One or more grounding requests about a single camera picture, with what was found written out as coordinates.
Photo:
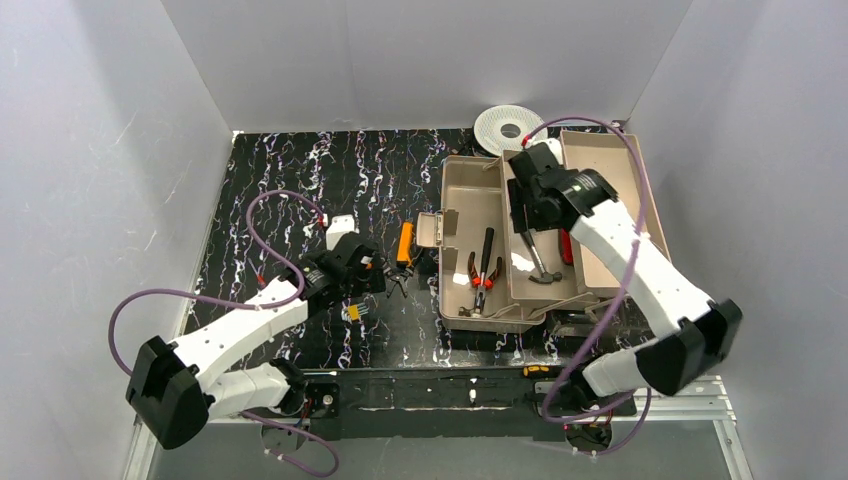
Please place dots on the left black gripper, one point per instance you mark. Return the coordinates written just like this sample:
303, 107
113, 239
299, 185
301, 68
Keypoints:
376, 270

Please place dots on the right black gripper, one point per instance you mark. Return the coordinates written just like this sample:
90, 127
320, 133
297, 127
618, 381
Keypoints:
525, 204

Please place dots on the orange handle pliers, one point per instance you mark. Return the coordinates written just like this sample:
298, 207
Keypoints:
399, 274

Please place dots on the black handle hammer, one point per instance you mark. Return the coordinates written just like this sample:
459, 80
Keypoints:
476, 310
543, 276

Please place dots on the beige plastic tool box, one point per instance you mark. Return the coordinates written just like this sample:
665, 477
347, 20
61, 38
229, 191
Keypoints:
474, 197

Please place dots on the red needle nose pliers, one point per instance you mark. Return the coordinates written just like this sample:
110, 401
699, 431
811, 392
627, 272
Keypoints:
488, 278

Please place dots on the red utility knife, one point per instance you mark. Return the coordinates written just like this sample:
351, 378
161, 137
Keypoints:
565, 247

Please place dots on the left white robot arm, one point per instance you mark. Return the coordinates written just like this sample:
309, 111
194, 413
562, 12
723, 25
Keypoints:
176, 387

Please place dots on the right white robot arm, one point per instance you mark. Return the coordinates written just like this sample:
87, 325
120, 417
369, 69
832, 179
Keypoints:
692, 332

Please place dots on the yellow hex key set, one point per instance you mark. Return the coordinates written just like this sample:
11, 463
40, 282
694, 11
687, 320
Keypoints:
355, 312

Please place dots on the white filament spool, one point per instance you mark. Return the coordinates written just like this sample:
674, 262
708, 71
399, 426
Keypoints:
504, 127

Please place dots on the black marble pattern mat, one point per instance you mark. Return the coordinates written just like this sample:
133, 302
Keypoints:
272, 186

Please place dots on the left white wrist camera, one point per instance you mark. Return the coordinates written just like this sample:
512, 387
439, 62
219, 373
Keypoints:
339, 226

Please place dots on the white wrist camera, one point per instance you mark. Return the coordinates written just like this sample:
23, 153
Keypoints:
339, 226
552, 144

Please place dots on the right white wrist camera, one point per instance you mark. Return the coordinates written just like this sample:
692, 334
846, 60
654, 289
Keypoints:
552, 144

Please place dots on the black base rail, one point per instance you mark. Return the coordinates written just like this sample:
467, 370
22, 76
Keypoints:
421, 403

